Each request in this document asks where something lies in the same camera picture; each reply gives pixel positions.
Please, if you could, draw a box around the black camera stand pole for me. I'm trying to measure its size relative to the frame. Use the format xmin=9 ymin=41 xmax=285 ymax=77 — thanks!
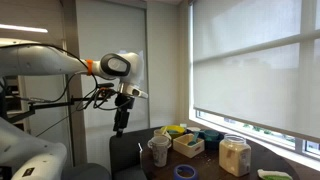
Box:
xmin=27 ymin=95 xmax=118 ymax=115

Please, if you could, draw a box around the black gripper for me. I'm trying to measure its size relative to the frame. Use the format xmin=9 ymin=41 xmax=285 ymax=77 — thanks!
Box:
xmin=113 ymin=94 xmax=136 ymax=138

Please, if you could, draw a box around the white roller blind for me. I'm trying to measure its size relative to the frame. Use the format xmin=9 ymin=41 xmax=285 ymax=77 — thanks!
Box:
xmin=192 ymin=0 xmax=320 ymax=144

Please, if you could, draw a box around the dark shelf unit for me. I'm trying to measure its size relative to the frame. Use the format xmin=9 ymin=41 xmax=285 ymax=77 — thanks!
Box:
xmin=2 ymin=75 xmax=32 ymax=132

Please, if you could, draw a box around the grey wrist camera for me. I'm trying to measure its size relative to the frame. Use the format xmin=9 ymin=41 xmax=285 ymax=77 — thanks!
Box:
xmin=128 ymin=86 xmax=149 ymax=100

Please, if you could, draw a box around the patterned paper cup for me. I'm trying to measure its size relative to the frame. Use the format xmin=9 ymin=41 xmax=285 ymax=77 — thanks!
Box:
xmin=147 ymin=135 xmax=171 ymax=168

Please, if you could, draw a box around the beige cup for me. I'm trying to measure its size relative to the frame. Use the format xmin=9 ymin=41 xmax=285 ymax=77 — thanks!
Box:
xmin=153 ymin=128 xmax=173 ymax=142

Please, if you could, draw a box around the ceiling light strip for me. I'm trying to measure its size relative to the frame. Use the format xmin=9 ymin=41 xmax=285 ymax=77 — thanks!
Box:
xmin=0 ymin=23 xmax=49 ymax=34

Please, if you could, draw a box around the grey upholstered chair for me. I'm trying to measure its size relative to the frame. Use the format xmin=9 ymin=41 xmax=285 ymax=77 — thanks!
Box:
xmin=61 ymin=162 xmax=112 ymax=180

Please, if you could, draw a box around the black cable bundle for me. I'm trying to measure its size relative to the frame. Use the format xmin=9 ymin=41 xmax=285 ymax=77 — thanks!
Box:
xmin=0 ymin=43 xmax=134 ymax=138

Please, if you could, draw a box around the light wooden box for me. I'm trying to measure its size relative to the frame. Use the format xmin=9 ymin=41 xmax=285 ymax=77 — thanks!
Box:
xmin=172 ymin=133 xmax=206 ymax=159

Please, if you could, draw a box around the dark blue bowl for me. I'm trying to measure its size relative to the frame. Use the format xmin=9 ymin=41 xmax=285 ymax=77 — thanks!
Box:
xmin=199 ymin=129 xmax=225 ymax=150

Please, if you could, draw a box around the green and white sponge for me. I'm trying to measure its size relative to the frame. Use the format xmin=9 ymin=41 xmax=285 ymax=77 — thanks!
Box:
xmin=256 ymin=168 xmax=294 ymax=180

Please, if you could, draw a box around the white window frame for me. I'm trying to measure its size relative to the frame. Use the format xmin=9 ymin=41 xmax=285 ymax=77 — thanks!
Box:
xmin=188 ymin=106 xmax=320 ymax=168

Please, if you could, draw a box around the clear jar with beige contents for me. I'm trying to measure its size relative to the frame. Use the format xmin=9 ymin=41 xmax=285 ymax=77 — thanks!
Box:
xmin=218 ymin=133 xmax=252 ymax=178

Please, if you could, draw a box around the orange cable strap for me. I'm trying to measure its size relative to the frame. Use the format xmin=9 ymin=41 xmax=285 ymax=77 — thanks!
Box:
xmin=85 ymin=59 xmax=95 ymax=76

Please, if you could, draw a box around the teal cup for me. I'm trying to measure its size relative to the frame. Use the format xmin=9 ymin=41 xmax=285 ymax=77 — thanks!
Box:
xmin=203 ymin=129 xmax=221 ymax=141

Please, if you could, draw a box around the teal scoop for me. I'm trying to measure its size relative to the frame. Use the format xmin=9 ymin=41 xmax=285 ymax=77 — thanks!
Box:
xmin=187 ymin=131 xmax=201 ymax=147

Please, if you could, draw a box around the yellow bowl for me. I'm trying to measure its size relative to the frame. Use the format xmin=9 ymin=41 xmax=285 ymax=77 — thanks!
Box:
xmin=160 ymin=124 xmax=186 ymax=140

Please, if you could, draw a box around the small white bowl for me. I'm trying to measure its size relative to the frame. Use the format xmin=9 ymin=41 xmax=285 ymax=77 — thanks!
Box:
xmin=186 ymin=126 xmax=202 ymax=134

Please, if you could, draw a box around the blue tape roll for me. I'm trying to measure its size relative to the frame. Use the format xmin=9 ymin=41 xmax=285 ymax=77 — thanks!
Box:
xmin=173 ymin=164 xmax=199 ymax=180

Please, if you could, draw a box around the dark chair with grey seat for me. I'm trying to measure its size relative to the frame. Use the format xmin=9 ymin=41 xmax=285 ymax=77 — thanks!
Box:
xmin=109 ymin=127 xmax=162 ymax=180

